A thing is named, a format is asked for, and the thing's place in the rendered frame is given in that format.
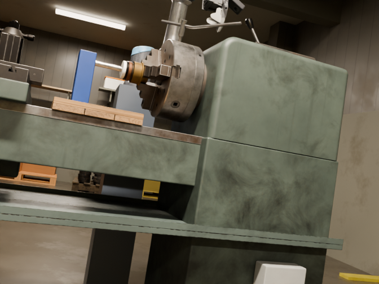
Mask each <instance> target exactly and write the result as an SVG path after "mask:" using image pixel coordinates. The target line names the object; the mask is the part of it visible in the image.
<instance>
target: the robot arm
mask: <svg viewBox="0 0 379 284"><path fill-rule="evenodd" d="M192 1H195V0H172V5H171V10H170V15H169V20H168V21H172V22H175V23H181V22H182V20H185V18H186V14H187V9H188V6H189V5H190V4H192ZM203 5H204V7H203ZM228 7H229V8H230V9H231V10H232V11H233V12H234V13H235V14H237V15H238V14H239V13H240V12H241V11H242V10H243V9H244V8H245V6H244V5H243V4H242V3H241V2H240V1H239V0H202V10H205V11H211V12H212V11H213V12H214V13H212V14H211V15H210V18H207V20H206V21H207V23H209V24H221V23H224V21H225V18H226V15H227V10H228ZM215 28H216V31H217V33H219V32H220V31H221V30H222V28H223V27H215ZM179 29H180V27H179V26H176V25H170V24H168V25H167V28H166V33H165V38H164V42H165V41H167V40H168V39H172V40H175V41H178V38H179V35H178V34H179ZM151 49H152V47H148V46H137V47H134V48H133V50H132V54H131V59H130V61H131V62H132V63H133V61H136V62H139V63H141V61H142V59H144V60H145V59H146V56H147V55H149V53H150V51H151ZM153 49H154V48H153ZM123 84H124V85H129V86H134V87H136V84H134V83H130V82H129V81H124V83H123Z"/></svg>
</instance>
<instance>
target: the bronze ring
mask: <svg viewBox="0 0 379 284"><path fill-rule="evenodd" d="M126 62H127V68H126V73H125V76H124V78H123V80H125V81H129V82H130V83H134V84H136V85H137V86H139V85H140V83H141V82H143V83H147V81H148V78H144V77H143V72H144V62H141V63H139V62H136V61H133V63H132V62H131V61H126Z"/></svg>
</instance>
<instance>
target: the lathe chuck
mask: <svg viewBox="0 0 379 284"><path fill-rule="evenodd" d="M161 64H162V65H166V66H170V67H172V66H179V67H180V73H179V78H178V79H175V77H173V76H171V77H169V78H167V79H165V80H164V81H157V80H154V79H151V80H150V82H151V83H156V84H157V85H161V87H160V88H159V90H158V91H157V94H156V98H155V102H154V104H153V108H152V111H151V116H152V117H156V118H161V119H167V120H171V121H176V120H178V119H179V118H180V117H181V115H182V114H183V112H184V110H185V109H186V106H187V104H188V102H189V99H190V96H191V93H192V89H193V84H194V81H195V74H196V53H195V49H194V47H193V46H192V45H189V44H186V43H183V42H178V41H175V40H172V39H168V40H167V41H165V42H164V44H163V45H162V46H161ZM173 101H178V102H179V103H180V104H179V106H178V107H176V108H173V107H172V106H171V103H172V102H173Z"/></svg>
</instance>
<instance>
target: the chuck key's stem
mask: <svg viewBox="0 0 379 284"><path fill-rule="evenodd" d="M185 25H187V20H182V22H181V25H180V29H179V34H178V35H179V38H178V42H181V41H182V37H184V32H185V29H186V28H185V27H184V26H185Z"/></svg>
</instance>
